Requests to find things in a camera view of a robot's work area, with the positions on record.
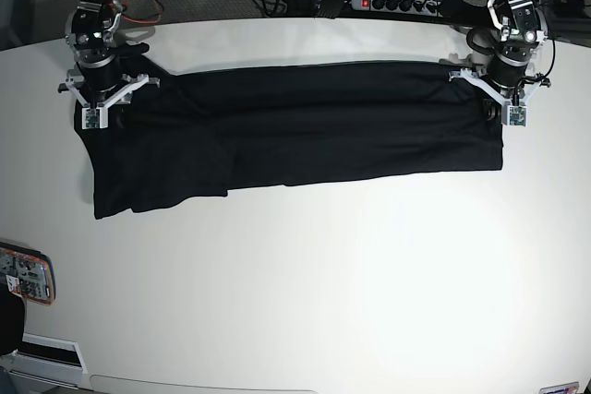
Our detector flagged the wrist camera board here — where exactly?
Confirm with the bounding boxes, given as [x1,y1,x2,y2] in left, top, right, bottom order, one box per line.
[81,107,109,130]
[501,103,527,127]

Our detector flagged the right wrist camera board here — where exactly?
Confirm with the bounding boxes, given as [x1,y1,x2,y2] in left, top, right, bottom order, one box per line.
[81,107,109,130]

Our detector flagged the white power strip red switch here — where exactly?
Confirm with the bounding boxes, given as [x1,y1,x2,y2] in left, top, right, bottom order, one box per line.
[349,0,441,18]

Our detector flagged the black T-shirt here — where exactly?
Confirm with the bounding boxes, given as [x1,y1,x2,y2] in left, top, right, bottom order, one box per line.
[76,57,503,219]

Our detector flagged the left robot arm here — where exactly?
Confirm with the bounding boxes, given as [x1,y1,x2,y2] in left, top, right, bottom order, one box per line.
[449,0,550,127]

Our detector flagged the orange clear parts box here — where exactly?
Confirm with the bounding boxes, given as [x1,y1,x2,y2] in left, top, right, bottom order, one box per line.
[1,242,55,305]

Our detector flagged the white device at table edge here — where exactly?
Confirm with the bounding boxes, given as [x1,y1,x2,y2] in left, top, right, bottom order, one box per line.
[1,333,88,389]

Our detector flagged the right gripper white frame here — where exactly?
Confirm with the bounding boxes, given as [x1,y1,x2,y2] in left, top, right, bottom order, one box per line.
[57,65,160,129]

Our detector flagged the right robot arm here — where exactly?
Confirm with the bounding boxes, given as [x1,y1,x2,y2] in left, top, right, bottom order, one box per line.
[58,0,160,130]

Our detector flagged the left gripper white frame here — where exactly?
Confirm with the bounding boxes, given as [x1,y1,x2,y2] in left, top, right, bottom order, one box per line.
[449,61,552,123]

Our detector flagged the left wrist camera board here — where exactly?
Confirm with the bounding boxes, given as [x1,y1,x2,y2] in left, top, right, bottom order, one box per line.
[501,103,527,127]

